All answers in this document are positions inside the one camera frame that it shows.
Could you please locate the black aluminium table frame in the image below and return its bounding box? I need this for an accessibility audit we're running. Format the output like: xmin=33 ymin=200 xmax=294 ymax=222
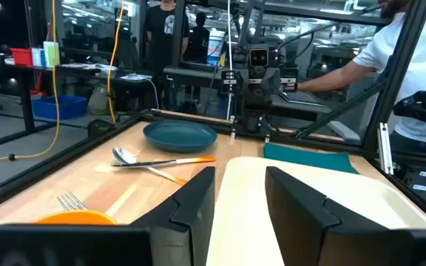
xmin=0 ymin=0 xmax=426 ymax=230

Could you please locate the green and white box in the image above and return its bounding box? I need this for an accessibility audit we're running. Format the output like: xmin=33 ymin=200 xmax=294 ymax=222
xmin=42 ymin=41 xmax=61 ymax=69

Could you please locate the white cable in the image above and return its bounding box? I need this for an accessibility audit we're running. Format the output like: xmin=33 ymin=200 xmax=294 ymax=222
xmin=226 ymin=0 xmax=233 ymax=121

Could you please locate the orange-handled metal knife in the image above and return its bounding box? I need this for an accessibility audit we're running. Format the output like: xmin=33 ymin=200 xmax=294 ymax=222
xmin=111 ymin=155 xmax=217 ymax=168

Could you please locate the dark green cloth napkin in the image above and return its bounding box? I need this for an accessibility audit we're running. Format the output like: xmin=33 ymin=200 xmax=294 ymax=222
xmin=263 ymin=142 xmax=360 ymax=175

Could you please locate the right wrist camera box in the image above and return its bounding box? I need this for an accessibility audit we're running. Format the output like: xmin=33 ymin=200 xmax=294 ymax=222
xmin=248 ymin=47 xmax=270 ymax=69

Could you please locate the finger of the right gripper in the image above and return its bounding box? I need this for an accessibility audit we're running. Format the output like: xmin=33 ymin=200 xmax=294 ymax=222
xmin=248 ymin=69 xmax=264 ymax=96
xmin=263 ymin=68 xmax=282 ymax=96

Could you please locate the blue plastic bin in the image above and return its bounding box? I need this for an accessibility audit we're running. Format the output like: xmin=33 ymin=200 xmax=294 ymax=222
xmin=31 ymin=95 xmax=89 ymax=121

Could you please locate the white metal bracket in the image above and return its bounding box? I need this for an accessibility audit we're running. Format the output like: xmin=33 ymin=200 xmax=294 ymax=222
xmin=378 ymin=122 xmax=394 ymax=175

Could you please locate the orange-handled metal fork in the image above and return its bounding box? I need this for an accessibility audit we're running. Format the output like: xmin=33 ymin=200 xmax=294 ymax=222
xmin=56 ymin=191 xmax=89 ymax=211

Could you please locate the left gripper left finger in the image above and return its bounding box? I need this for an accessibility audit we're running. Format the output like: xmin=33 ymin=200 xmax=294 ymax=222
xmin=131 ymin=166 xmax=217 ymax=266

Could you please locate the orange plastic cup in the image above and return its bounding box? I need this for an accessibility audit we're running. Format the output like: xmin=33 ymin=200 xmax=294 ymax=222
xmin=32 ymin=209 xmax=118 ymax=225

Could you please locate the black keyboard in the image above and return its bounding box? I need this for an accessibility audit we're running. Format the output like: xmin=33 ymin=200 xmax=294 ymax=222
xmin=278 ymin=90 xmax=322 ymax=107

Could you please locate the orange-handled metal spoon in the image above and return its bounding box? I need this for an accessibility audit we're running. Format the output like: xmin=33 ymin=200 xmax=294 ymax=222
xmin=112 ymin=147 xmax=189 ymax=185

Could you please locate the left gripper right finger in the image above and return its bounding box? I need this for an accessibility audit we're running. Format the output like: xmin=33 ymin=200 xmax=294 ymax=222
xmin=265 ymin=166 xmax=402 ymax=266

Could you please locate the blue and white box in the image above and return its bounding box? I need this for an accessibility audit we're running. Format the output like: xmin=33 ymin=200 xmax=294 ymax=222
xmin=31 ymin=47 xmax=46 ymax=67

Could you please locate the red box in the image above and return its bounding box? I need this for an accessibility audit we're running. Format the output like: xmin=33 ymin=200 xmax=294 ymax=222
xmin=10 ymin=47 xmax=33 ymax=67

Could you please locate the black desk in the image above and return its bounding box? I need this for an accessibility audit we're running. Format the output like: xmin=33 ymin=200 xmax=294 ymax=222
xmin=0 ymin=61 xmax=155 ymax=146
xmin=163 ymin=65 xmax=362 ymax=142

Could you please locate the white and blue container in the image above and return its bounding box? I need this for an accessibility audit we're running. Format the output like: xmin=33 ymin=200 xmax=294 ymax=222
xmin=207 ymin=29 xmax=229 ymax=67

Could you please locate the yellow cable with black knot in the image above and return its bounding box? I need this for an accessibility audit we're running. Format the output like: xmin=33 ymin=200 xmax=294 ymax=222
xmin=0 ymin=0 xmax=61 ymax=166

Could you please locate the white plate with dark rim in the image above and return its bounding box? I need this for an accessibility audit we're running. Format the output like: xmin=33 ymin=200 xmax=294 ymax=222
xmin=142 ymin=120 xmax=218 ymax=154

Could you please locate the black padded armrest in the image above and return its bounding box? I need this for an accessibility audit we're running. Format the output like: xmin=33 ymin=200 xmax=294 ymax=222
xmin=393 ymin=90 xmax=426 ymax=149

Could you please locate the beige plastic tray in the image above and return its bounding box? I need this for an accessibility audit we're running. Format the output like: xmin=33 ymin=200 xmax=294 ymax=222
xmin=205 ymin=156 xmax=426 ymax=266

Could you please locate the grey bag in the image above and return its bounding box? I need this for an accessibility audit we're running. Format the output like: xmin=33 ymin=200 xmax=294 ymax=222
xmin=87 ymin=83 xmax=110 ymax=115

